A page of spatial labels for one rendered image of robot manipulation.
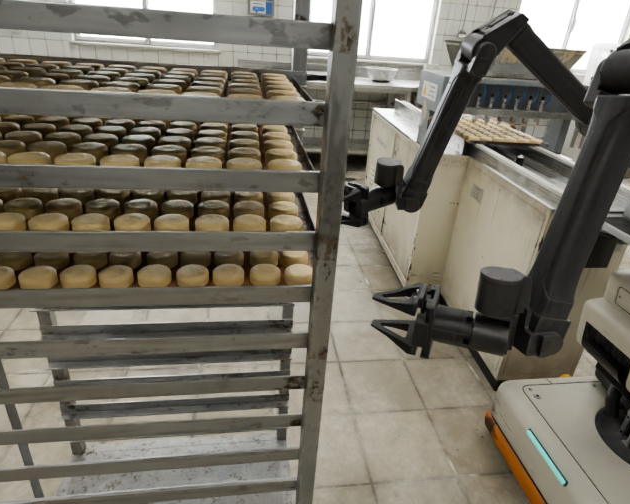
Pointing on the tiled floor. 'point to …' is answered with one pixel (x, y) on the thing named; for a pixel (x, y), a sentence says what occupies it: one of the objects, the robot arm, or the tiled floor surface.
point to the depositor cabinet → (432, 222)
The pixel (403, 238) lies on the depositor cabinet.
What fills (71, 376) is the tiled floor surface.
